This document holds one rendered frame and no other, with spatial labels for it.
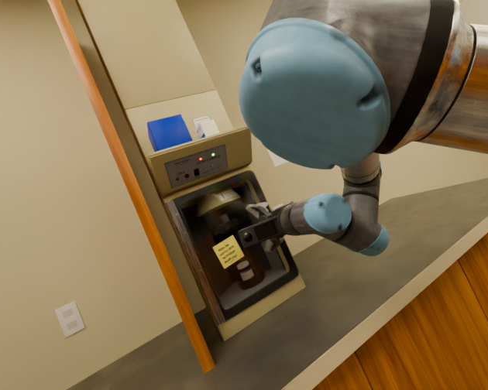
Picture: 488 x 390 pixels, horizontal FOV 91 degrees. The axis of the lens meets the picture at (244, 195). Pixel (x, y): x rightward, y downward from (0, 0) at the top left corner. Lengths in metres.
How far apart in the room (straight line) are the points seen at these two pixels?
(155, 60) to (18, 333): 1.10
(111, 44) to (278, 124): 0.86
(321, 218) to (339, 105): 0.30
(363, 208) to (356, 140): 0.36
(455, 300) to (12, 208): 1.56
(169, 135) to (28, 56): 0.98
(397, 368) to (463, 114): 0.66
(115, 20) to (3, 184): 0.78
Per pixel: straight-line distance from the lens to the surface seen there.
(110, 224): 1.22
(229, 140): 0.76
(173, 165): 0.72
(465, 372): 0.98
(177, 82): 0.95
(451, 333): 0.93
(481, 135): 0.25
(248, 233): 0.60
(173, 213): 0.76
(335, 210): 0.46
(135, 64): 0.97
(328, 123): 0.19
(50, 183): 1.30
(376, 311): 0.68
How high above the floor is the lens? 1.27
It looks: 3 degrees up
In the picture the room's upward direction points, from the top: 24 degrees counter-clockwise
